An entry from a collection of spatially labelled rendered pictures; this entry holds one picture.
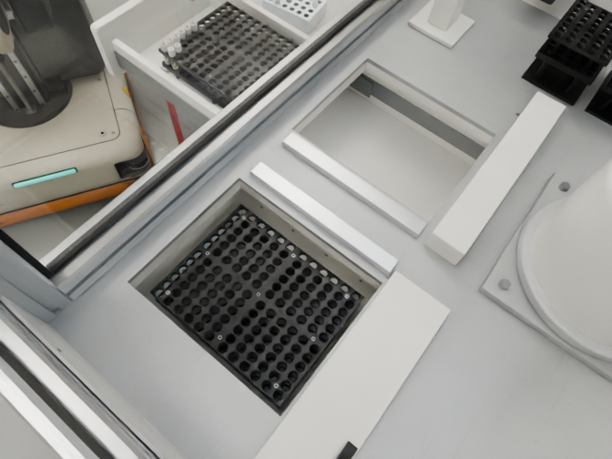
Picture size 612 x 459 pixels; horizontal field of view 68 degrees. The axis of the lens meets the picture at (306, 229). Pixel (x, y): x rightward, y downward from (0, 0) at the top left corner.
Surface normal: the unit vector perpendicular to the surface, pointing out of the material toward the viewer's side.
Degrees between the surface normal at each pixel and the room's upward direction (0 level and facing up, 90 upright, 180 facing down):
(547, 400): 0
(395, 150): 0
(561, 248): 90
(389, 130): 0
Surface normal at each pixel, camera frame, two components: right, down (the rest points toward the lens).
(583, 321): -0.74, 0.57
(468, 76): 0.07, -0.46
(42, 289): 0.78, 0.58
